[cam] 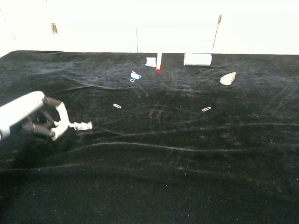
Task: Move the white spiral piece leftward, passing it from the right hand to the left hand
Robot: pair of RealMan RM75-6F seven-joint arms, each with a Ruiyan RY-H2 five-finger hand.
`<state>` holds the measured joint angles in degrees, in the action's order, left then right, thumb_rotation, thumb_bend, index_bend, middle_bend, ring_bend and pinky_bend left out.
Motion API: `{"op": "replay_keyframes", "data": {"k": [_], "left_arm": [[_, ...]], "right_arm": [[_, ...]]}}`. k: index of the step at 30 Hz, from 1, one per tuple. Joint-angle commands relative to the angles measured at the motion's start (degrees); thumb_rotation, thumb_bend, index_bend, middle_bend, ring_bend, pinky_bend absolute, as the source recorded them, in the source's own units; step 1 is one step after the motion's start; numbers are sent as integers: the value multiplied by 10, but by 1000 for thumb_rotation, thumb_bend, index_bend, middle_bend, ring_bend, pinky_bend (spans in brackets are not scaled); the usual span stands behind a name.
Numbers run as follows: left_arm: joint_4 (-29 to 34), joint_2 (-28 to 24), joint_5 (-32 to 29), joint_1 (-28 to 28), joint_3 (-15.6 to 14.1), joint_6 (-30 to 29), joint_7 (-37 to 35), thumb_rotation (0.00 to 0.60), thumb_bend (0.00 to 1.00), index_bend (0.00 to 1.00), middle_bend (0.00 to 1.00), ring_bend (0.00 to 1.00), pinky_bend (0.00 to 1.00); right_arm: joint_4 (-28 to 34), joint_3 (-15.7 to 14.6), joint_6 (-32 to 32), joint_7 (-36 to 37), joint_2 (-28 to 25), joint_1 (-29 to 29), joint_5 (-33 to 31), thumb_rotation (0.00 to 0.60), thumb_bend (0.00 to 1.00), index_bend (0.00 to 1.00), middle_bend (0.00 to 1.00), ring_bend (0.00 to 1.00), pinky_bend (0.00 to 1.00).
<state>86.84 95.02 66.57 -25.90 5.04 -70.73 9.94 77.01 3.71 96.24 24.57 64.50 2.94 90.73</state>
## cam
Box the teardrop correction tape dispenser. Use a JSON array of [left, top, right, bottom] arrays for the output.
[[220, 71, 237, 86]]

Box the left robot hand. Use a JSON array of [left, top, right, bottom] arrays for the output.
[[0, 91, 71, 142]]

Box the black velvet table cloth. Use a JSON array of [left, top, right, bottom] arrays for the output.
[[0, 49, 299, 224]]

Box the white rectangular eraser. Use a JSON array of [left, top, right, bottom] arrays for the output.
[[183, 53, 213, 67]]

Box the marker pen with red cap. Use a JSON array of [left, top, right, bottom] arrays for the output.
[[156, 53, 163, 73]]

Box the blue binder clip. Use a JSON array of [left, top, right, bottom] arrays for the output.
[[129, 71, 142, 82]]

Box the woven folding screen panel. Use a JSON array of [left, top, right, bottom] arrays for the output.
[[0, 0, 57, 58], [136, 0, 221, 55], [52, 0, 138, 53], [212, 0, 299, 56]]

